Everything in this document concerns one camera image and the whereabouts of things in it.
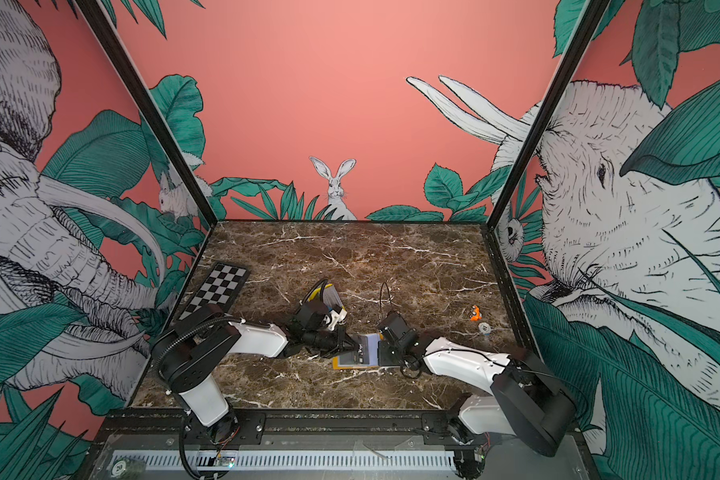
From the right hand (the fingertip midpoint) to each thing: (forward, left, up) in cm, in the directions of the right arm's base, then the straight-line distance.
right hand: (378, 352), depth 86 cm
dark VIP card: (-2, +8, +1) cm, 8 cm away
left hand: (0, +5, +3) cm, 6 cm away
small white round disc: (+9, -34, -2) cm, 35 cm away
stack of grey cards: (+15, +15, +4) cm, 22 cm away
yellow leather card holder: (+1, +1, -3) cm, 3 cm away
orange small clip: (+12, -31, 0) cm, 33 cm away
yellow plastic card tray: (+19, +20, +2) cm, 28 cm away
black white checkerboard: (+21, +53, +2) cm, 57 cm away
